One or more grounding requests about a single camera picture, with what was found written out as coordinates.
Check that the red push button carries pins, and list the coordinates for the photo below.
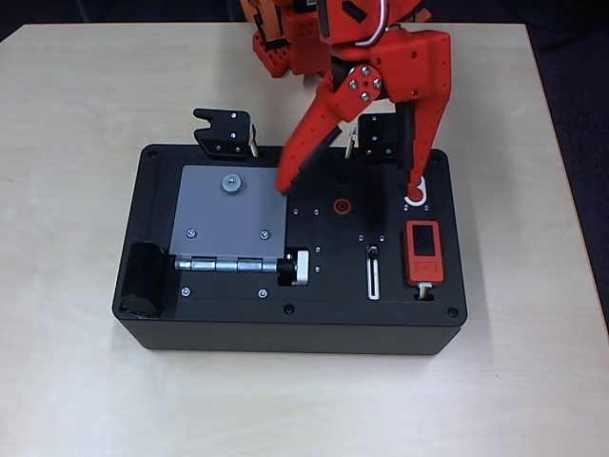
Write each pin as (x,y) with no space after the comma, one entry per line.
(415,196)

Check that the red robot arm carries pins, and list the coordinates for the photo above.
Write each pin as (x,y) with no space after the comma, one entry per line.
(309,50)

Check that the white slider track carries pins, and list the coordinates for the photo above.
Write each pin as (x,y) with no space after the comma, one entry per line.
(370,285)

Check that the blue and red buttons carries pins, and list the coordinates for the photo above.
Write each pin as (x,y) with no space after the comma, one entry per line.
(425,190)

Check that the red banana socket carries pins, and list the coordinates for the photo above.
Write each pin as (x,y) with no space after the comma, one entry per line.
(342,206)

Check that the red display module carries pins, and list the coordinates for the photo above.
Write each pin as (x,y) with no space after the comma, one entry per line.
(425,252)

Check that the orange table clamp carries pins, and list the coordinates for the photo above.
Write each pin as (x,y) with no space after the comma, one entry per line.
(261,14)

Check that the grey hinged door plate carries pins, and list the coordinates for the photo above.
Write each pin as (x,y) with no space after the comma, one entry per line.
(228,219)

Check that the silver metal hinge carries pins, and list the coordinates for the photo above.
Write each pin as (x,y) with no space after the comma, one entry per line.
(223,264)

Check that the black task board box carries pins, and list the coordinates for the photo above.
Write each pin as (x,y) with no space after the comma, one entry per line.
(333,328)

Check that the black probe bracket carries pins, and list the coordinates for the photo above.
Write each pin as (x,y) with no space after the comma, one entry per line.
(226,135)
(378,138)

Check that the black rounded post block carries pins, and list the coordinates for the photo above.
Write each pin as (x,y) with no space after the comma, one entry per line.
(140,281)

